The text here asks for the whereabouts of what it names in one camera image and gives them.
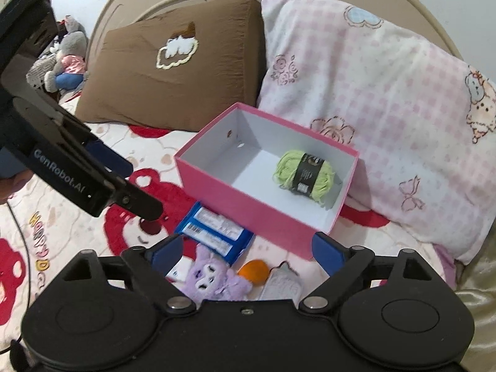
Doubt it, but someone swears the white tissue pack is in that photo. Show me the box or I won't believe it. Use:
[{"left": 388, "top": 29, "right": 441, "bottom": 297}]
[{"left": 166, "top": 256, "right": 193, "bottom": 283}]

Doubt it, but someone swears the purple plush toy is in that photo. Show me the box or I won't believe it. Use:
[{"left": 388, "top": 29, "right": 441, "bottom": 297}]
[{"left": 182, "top": 244, "right": 253, "bottom": 305}]

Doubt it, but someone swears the clear floss pick box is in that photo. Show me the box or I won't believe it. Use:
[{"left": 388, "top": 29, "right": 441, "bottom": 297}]
[{"left": 258, "top": 261, "right": 303, "bottom": 306}]

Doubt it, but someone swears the blue wet wipes pack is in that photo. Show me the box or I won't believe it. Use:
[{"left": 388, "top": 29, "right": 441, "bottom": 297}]
[{"left": 175, "top": 201, "right": 254, "bottom": 265}]

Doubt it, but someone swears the orange makeup sponge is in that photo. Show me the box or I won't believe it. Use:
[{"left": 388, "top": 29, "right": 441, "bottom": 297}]
[{"left": 237, "top": 259, "right": 270, "bottom": 286}]

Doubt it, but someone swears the green yarn ball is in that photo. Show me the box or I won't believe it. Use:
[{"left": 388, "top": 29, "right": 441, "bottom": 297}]
[{"left": 272, "top": 149, "right": 335, "bottom": 206}]

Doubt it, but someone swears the person's left hand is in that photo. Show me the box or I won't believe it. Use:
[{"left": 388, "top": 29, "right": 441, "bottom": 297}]
[{"left": 0, "top": 170, "right": 33, "bottom": 205}]

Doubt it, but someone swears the grey plush toy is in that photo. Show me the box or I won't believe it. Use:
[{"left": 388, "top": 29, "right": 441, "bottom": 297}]
[{"left": 26, "top": 15, "right": 87, "bottom": 93}]

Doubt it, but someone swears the pink cardboard box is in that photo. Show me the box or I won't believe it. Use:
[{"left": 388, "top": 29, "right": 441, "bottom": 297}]
[{"left": 175, "top": 103, "right": 358, "bottom": 259}]

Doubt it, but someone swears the brown pillow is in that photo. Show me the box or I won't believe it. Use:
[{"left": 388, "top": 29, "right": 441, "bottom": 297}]
[{"left": 75, "top": 0, "right": 265, "bottom": 132}]

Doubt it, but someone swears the golden satin quilt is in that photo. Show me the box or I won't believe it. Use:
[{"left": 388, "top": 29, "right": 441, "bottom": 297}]
[{"left": 453, "top": 253, "right": 496, "bottom": 372}]

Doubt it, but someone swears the pink checkered pillow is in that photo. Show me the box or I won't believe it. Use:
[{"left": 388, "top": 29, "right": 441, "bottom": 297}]
[{"left": 258, "top": 0, "right": 495, "bottom": 264}]

